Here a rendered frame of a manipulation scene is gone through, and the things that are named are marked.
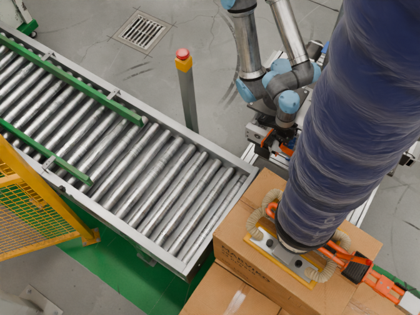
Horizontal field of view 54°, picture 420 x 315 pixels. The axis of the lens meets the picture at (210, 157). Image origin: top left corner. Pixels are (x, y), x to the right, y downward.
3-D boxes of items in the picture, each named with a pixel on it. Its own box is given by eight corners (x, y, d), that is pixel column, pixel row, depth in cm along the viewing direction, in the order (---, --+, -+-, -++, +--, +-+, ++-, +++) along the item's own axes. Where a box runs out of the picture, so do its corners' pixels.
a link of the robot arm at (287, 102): (293, 84, 153) (305, 102, 149) (289, 102, 162) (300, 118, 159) (274, 92, 151) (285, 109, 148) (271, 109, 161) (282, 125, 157)
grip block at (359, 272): (338, 272, 159) (342, 269, 154) (350, 252, 163) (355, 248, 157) (357, 286, 157) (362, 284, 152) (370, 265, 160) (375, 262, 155)
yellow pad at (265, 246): (242, 240, 176) (242, 237, 172) (255, 222, 180) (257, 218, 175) (311, 291, 166) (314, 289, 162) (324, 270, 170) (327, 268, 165)
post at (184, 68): (188, 150, 304) (174, 59, 215) (194, 143, 307) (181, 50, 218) (196, 154, 302) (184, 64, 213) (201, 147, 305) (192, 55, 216)
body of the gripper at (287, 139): (286, 149, 172) (290, 134, 161) (269, 138, 174) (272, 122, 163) (296, 135, 174) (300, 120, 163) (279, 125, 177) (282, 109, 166)
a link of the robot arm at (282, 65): (299, 90, 187) (304, 70, 175) (272, 100, 185) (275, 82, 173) (286, 70, 192) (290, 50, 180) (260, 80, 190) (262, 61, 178)
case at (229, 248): (214, 256, 214) (212, 233, 178) (258, 198, 228) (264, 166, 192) (315, 333, 196) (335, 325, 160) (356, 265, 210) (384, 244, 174)
